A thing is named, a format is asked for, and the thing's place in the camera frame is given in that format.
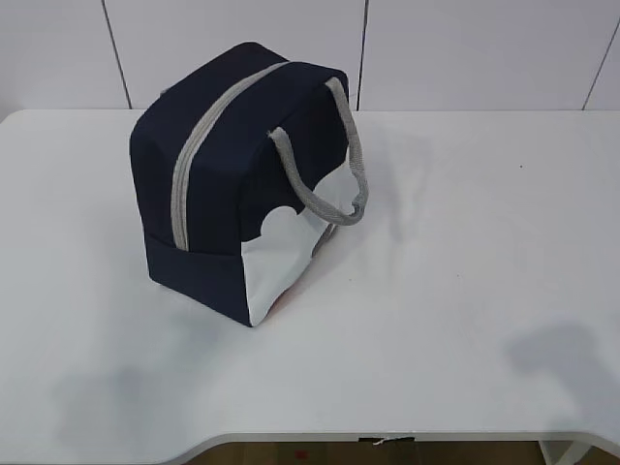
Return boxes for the navy blue lunch bag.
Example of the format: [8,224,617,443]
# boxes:
[129,42,369,327]

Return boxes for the black tape on table edge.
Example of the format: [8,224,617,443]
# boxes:
[357,436,416,447]

